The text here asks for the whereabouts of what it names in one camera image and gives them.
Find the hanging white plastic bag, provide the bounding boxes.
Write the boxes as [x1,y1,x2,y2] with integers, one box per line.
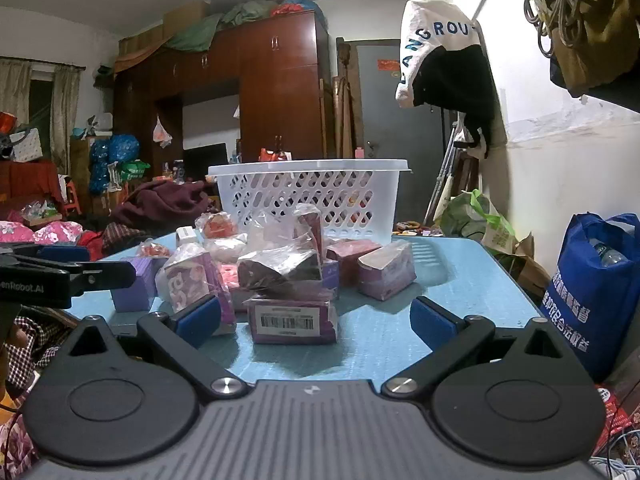
[152,116,173,148]

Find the green plastic basket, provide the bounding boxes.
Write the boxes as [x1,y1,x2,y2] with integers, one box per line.
[120,160,151,183]

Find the green cloth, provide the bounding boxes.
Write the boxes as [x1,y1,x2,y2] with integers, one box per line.
[165,2,273,53]

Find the white pouch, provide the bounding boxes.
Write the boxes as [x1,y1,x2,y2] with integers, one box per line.
[202,236,248,263]

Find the cardboard box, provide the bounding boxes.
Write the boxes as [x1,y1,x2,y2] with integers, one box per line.
[162,0,211,36]

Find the pink floral quilt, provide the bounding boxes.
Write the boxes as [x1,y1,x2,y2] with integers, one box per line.
[0,220,83,247]

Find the tall packet in clear wrap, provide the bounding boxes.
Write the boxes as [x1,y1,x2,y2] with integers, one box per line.
[291,205,327,261]

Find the light blue cable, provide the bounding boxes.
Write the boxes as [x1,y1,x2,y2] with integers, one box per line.
[590,437,638,480]

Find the black monitor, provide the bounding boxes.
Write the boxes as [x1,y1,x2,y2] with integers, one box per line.
[182,143,228,181]

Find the small red packet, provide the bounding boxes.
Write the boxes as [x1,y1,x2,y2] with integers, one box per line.
[137,241,172,259]

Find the white plastic basket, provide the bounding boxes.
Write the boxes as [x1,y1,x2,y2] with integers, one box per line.
[206,159,413,247]

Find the flat pink box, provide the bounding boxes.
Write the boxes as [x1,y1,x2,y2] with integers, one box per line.
[325,239,383,286]

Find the blue plastic bags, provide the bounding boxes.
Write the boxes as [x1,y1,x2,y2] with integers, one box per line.
[89,134,141,196]

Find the lilac box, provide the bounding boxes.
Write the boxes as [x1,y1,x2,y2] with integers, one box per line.
[111,256,157,313]

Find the blue tote bag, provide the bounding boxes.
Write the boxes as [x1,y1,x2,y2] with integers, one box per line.
[542,212,640,383]

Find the red box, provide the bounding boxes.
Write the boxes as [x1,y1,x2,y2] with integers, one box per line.
[595,385,640,456]

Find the maroon blanket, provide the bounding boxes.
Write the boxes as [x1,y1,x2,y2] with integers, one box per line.
[112,180,221,233]

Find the checkered cloth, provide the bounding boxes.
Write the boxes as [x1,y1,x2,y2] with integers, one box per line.
[7,310,68,378]

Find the brown wooden wardrobe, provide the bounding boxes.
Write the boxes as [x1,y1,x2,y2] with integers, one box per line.
[112,10,335,181]

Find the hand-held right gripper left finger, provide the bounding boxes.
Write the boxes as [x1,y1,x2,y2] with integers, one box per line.
[60,294,251,401]

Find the red cloth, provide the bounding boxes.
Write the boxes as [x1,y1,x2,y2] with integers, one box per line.
[0,160,63,221]

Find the purple box with white label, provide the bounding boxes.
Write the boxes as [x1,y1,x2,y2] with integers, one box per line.
[247,296,340,346]

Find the olive hanging bag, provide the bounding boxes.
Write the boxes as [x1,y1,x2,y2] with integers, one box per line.
[550,0,640,98]

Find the white and black hanging jacket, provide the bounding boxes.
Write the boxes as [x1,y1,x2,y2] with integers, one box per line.
[395,0,503,160]

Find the hanging cable bundle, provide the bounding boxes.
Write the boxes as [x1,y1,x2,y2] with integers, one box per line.
[522,0,608,58]

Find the metal crutches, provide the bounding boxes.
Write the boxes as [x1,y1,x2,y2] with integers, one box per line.
[422,115,466,231]

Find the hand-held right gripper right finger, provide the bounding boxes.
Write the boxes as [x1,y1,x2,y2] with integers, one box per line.
[381,296,577,400]

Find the grey door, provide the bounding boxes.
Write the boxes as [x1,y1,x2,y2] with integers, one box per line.
[345,39,451,221]

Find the beige curtain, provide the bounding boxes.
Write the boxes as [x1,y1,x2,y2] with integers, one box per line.
[0,57,32,121]
[50,64,81,171]

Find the purple floral packet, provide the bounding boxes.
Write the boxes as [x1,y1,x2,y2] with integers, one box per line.
[156,246,237,337]

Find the white spotted gift bag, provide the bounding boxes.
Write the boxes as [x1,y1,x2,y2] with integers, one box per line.
[9,129,41,163]

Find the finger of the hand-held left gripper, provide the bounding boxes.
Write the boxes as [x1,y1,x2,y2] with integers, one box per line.
[65,259,137,293]
[0,242,92,264]

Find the red snack bag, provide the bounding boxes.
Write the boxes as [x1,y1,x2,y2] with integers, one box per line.
[196,211,240,241]

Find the green and white plastic bag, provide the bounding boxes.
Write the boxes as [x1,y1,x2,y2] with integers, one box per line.
[440,189,518,256]

